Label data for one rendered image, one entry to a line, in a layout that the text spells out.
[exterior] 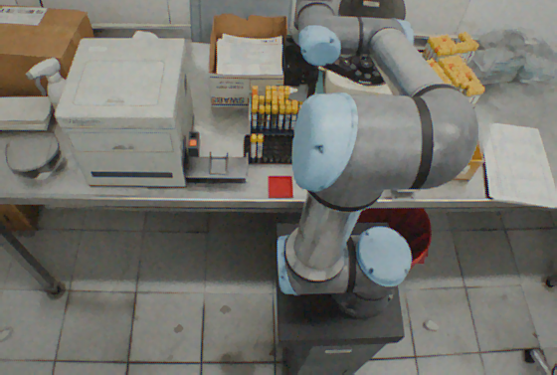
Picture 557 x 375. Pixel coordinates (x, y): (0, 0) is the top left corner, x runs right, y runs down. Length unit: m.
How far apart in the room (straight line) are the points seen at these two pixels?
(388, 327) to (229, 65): 0.92
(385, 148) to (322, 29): 0.40
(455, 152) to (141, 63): 0.84
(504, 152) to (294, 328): 0.88
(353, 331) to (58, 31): 1.20
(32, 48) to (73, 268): 1.09
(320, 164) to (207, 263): 1.66
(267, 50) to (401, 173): 1.09
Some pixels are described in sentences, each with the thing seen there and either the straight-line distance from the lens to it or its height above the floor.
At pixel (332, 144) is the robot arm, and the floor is 1.57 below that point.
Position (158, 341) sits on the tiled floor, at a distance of 2.05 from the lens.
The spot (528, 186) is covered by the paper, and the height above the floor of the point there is 0.89.
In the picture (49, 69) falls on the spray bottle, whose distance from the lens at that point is 1.37.
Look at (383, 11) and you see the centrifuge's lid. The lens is 1.62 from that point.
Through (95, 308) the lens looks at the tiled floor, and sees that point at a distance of 2.16.
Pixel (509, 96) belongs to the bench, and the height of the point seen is 0.87.
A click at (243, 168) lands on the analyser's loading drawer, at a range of 1.27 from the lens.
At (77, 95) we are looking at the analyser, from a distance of 1.16.
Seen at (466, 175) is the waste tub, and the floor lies 0.90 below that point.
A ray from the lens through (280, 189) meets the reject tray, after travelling 1.29.
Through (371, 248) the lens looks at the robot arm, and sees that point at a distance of 0.90.
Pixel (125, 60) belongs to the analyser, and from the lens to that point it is 1.21.
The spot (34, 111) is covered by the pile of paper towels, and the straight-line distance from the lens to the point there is 1.55.
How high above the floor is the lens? 1.97
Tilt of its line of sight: 55 degrees down
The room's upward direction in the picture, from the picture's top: 7 degrees clockwise
